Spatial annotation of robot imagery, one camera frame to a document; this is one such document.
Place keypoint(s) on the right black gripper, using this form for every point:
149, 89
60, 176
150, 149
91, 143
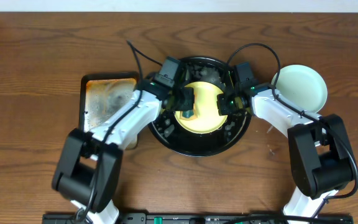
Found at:
223, 109

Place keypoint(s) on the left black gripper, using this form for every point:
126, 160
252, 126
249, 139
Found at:
183, 105

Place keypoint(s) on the yellow green sponge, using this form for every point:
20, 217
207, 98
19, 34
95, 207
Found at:
188, 115

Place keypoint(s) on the yellow plate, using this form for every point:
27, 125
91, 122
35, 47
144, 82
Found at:
205, 117

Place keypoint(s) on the light blue plate top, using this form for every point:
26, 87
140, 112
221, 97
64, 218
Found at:
303, 86

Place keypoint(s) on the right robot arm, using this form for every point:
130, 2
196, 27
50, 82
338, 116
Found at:
322, 162

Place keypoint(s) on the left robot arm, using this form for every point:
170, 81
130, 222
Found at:
88, 169

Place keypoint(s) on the black round tray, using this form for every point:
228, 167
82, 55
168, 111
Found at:
173, 136

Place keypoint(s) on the black rectangular soapy tray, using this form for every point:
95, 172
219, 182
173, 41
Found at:
102, 95

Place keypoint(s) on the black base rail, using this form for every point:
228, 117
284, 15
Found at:
143, 218

